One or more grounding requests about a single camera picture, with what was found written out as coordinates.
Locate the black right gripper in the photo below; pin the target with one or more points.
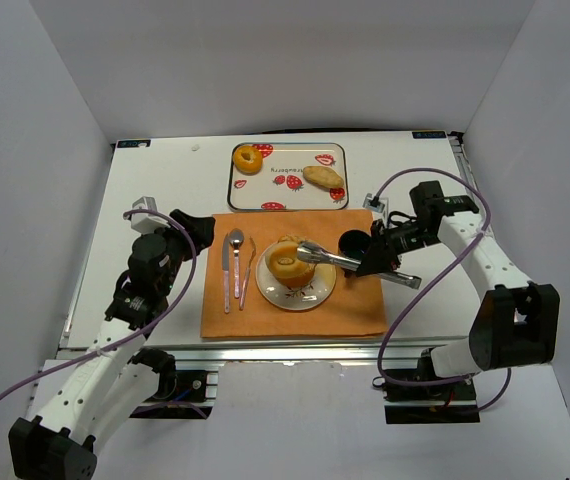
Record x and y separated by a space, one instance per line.
385 249

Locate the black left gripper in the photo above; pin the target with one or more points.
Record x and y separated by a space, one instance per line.
185 236

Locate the steel serving tongs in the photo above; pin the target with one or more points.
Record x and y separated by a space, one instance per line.
313 253

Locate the tall coconut topped bread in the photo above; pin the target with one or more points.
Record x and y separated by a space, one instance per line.
295 276

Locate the pale ring bagel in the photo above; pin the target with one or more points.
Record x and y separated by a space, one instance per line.
282 254

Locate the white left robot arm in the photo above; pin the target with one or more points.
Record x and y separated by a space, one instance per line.
119 371

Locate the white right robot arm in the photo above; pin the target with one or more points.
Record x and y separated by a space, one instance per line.
516 324

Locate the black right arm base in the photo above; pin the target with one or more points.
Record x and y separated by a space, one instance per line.
416 395

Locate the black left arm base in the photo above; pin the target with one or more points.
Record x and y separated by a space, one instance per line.
180 394

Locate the oval brown bread roll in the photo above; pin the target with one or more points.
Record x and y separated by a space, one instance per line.
323 176

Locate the dark green mug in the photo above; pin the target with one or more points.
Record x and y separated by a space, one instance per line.
354 244

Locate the white ceramic leaf plate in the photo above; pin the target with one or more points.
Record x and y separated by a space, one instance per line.
299 299

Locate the orange glazed donut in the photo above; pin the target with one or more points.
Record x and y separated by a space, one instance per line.
247 159

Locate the orange fabric placemat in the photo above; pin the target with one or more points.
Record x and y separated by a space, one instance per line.
331 305

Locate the white strawberry print tray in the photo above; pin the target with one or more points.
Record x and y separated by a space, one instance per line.
280 184

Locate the left corner table label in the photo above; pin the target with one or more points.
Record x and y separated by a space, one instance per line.
133 143

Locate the corner table label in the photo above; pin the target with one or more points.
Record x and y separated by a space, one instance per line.
133 143
429 134

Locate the right corner table label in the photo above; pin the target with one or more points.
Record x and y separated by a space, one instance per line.
429 134

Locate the pink handled table knife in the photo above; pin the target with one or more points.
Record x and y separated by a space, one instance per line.
226 275

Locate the pink handled steel spoon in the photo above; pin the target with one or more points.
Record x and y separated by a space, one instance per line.
236 239

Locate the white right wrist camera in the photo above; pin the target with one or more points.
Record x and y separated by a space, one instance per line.
375 203

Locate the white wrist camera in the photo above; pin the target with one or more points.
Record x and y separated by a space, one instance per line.
145 223
375 203

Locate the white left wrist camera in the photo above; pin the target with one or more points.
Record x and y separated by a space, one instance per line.
145 223

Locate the pink handled steel fork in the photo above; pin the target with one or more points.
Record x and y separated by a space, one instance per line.
247 275

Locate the aluminium table frame rail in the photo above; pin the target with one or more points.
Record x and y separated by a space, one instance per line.
192 174

